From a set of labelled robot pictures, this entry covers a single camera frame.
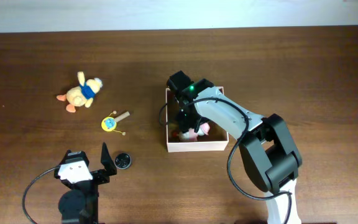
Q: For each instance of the white cardboard box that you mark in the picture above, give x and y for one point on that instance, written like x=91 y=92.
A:
x=216 y=140

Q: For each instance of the black round spinner toy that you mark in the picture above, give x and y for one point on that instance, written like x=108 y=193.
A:
x=123 y=160

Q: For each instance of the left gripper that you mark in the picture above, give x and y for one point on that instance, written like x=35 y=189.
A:
x=102 y=175

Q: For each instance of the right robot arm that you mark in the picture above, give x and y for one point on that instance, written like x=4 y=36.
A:
x=269 y=154

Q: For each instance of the white pink duck figure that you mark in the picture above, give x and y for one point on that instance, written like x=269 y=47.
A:
x=191 y=135

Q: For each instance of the yellow plush duck toy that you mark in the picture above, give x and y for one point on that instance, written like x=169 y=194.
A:
x=83 y=94

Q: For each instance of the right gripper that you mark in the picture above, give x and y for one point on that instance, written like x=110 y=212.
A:
x=182 y=123

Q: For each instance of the yellow pellet drum toy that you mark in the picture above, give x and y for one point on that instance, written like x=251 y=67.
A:
x=110 y=122

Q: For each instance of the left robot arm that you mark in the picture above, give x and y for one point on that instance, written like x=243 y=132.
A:
x=80 y=204

